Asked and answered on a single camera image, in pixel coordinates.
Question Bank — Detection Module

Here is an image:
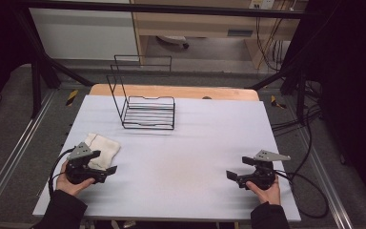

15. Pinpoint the black metal frame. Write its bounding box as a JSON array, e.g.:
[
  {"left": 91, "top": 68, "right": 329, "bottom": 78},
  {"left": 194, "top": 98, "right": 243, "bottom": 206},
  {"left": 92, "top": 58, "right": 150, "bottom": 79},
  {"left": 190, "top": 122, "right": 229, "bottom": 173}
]
[{"left": 12, "top": 0, "right": 315, "bottom": 120}]

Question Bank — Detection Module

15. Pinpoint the person's left hand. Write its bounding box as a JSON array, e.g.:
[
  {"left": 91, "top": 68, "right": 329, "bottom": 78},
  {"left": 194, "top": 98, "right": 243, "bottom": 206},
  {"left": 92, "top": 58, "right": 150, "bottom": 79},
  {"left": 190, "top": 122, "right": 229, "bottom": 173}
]
[{"left": 55, "top": 160, "right": 95, "bottom": 198}]

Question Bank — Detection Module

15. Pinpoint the right hand-held gripper black cable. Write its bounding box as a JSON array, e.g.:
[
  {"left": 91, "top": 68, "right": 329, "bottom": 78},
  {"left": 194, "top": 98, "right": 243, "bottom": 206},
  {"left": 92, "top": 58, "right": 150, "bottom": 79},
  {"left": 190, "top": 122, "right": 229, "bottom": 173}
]
[{"left": 275, "top": 170, "right": 330, "bottom": 219}]

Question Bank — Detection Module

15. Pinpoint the wall power outlet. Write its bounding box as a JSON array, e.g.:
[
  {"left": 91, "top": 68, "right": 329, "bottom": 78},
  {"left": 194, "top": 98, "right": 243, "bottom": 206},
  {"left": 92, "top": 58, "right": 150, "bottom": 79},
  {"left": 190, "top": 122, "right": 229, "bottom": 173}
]
[{"left": 249, "top": 0, "right": 275, "bottom": 10}]

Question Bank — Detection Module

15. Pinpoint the black wire rack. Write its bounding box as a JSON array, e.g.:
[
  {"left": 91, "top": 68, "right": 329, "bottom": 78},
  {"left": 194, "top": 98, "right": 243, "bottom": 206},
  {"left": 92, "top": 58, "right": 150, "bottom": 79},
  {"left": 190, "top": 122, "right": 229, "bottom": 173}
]
[{"left": 106, "top": 54, "right": 176, "bottom": 131}]

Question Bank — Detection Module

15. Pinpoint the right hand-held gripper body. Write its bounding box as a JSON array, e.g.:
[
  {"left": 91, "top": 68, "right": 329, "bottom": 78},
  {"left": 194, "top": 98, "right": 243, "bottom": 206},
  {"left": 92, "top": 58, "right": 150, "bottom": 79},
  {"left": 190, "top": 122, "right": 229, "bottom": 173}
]
[{"left": 235, "top": 149, "right": 292, "bottom": 191}]

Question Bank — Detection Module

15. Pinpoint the left hand-held gripper black cable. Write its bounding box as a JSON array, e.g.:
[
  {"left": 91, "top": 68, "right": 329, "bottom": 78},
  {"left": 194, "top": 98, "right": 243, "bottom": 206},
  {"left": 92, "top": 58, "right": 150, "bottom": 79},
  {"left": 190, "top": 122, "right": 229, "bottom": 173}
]
[{"left": 48, "top": 146, "right": 77, "bottom": 198}]

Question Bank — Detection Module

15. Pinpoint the white foam board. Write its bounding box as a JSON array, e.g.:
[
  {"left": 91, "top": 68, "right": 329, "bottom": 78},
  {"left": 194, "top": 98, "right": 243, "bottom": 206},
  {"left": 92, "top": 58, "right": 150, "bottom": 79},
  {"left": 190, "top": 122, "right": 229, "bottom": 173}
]
[{"left": 32, "top": 94, "right": 302, "bottom": 223}]

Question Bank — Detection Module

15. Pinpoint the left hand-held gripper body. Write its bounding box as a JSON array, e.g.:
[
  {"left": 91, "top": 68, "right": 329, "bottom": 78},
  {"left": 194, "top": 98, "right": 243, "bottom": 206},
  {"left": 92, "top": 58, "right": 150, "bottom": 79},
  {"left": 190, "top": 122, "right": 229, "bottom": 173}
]
[{"left": 65, "top": 141, "right": 109, "bottom": 186}]

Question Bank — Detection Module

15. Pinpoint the hand-held gripper black cable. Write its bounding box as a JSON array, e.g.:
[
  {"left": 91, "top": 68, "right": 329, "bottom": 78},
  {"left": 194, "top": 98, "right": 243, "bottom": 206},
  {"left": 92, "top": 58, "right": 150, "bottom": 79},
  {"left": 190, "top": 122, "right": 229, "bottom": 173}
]
[
  {"left": 275, "top": 170, "right": 330, "bottom": 219},
  {"left": 48, "top": 146, "right": 77, "bottom": 198}
]

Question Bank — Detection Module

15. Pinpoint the white cabinet panel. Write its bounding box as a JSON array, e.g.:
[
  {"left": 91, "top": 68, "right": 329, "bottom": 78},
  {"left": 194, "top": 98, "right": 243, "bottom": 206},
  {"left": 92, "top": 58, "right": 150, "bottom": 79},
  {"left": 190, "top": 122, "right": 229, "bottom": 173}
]
[{"left": 28, "top": 7, "right": 140, "bottom": 61}]

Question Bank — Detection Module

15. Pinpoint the hanging cables bundle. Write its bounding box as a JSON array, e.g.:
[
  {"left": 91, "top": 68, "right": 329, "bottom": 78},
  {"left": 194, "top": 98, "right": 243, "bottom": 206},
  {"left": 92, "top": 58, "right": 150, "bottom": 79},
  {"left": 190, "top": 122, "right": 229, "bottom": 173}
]
[{"left": 254, "top": 15, "right": 284, "bottom": 73}]

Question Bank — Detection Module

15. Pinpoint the light wooden desk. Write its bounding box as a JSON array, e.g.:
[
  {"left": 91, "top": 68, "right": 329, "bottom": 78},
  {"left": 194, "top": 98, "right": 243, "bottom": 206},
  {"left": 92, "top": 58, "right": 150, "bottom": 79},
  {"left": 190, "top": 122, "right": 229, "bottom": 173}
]
[{"left": 130, "top": 0, "right": 309, "bottom": 70}]

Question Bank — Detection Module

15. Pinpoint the person's right hand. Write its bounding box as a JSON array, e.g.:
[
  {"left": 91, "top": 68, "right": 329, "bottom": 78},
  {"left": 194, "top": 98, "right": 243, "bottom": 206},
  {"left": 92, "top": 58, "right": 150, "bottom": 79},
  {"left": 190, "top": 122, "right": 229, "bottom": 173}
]
[{"left": 245, "top": 175, "right": 282, "bottom": 206}]

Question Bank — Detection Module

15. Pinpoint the white towel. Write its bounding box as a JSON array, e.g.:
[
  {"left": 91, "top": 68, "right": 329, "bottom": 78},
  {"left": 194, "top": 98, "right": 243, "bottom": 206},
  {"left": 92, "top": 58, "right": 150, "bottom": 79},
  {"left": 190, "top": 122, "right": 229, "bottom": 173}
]
[{"left": 84, "top": 133, "right": 122, "bottom": 172}]

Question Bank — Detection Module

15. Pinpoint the office chair base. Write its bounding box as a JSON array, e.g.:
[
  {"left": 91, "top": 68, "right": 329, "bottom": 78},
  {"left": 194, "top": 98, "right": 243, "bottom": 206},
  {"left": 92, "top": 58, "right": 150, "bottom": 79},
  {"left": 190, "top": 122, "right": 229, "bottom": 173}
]
[{"left": 155, "top": 34, "right": 191, "bottom": 51}]

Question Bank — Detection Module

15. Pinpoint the black floor cables bundle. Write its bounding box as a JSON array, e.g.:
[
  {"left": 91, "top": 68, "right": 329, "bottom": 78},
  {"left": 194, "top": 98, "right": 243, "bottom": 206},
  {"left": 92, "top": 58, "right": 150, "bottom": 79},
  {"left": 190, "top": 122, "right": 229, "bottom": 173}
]
[{"left": 270, "top": 79, "right": 326, "bottom": 137}]

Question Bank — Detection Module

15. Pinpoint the aluminium floor rail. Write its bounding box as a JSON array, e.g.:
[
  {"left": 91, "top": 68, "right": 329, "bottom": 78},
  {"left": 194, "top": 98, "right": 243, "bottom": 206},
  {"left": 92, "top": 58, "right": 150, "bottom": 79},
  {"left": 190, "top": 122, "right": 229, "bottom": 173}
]
[
  {"left": 298, "top": 127, "right": 355, "bottom": 229},
  {"left": 0, "top": 90, "right": 57, "bottom": 218}
]

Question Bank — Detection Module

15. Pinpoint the black curtain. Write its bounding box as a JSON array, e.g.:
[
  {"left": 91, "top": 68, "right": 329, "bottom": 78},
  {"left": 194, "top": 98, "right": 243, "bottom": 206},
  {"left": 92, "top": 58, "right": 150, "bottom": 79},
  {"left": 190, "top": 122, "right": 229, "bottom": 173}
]
[
  {"left": 0, "top": 0, "right": 34, "bottom": 115},
  {"left": 282, "top": 0, "right": 366, "bottom": 206}
]

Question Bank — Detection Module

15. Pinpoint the wooden board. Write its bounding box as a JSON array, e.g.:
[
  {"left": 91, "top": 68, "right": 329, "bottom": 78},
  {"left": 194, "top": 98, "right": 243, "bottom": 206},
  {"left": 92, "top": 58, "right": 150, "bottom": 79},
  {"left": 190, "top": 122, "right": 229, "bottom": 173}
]
[{"left": 89, "top": 83, "right": 261, "bottom": 102}]

